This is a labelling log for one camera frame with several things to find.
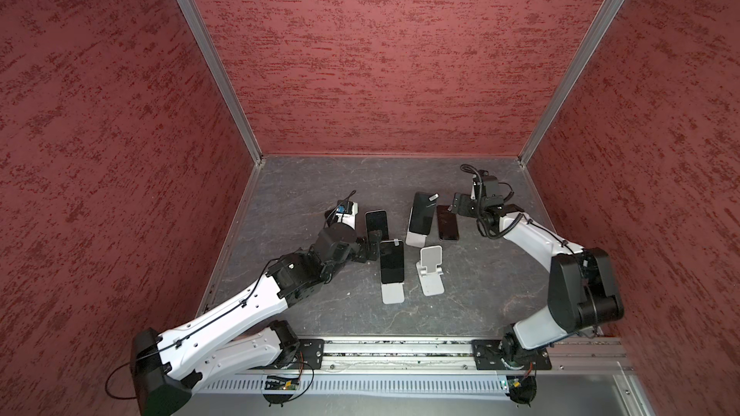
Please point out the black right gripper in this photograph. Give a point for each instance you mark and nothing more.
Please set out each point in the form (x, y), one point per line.
(464, 198)

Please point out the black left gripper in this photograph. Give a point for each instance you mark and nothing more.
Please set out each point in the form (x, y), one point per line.
(361, 255)

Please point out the purple edged dark phone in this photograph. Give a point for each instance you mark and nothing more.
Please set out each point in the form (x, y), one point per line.
(447, 224)

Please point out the white stand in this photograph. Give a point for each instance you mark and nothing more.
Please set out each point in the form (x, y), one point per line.
(393, 293)
(429, 270)
(414, 238)

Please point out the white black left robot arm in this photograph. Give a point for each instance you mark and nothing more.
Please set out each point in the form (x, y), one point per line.
(168, 368)

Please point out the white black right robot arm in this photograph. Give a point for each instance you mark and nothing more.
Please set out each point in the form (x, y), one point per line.
(582, 291)

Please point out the black phone with sticker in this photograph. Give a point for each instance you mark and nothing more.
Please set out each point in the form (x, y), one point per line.
(427, 203)

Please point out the left small circuit board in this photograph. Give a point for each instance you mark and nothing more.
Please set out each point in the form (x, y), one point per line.
(282, 384)

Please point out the small circuit board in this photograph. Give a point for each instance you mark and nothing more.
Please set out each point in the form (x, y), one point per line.
(282, 384)
(520, 384)

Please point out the right small circuit board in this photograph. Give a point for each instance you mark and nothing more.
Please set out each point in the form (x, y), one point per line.
(520, 384)

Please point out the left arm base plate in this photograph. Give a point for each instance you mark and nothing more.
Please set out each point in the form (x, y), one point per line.
(311, 351)

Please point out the white slotted cable duct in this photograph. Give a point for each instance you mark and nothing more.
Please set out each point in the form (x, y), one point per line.
(403, 386)

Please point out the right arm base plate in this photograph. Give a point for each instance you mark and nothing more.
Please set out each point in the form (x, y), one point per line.
(488, 354)

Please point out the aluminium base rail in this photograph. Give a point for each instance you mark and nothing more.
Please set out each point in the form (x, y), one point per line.
(453, 355)

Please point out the aluminium corner post right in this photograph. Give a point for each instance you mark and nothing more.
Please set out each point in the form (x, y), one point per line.
(607, 12)

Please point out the aluminium corner post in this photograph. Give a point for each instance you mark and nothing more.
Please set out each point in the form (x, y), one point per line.
(607, 12)
(197, 26)

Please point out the aluminium corner post left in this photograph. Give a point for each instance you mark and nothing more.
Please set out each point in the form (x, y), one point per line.
(197, 26)

